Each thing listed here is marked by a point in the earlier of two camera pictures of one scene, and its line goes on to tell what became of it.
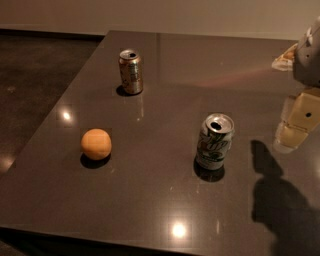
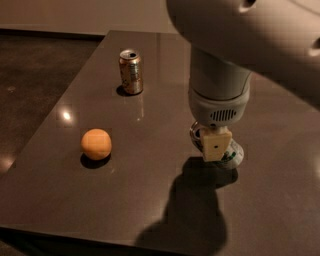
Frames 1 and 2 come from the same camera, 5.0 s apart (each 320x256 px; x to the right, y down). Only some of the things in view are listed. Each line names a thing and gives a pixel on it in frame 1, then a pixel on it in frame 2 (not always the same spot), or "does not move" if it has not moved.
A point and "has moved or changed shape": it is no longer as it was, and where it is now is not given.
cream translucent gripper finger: (300, 115) to (218, 96)
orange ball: (96, 144) does not move
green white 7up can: (214, 141) has moved or changed shape
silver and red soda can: (131, 73) does not move
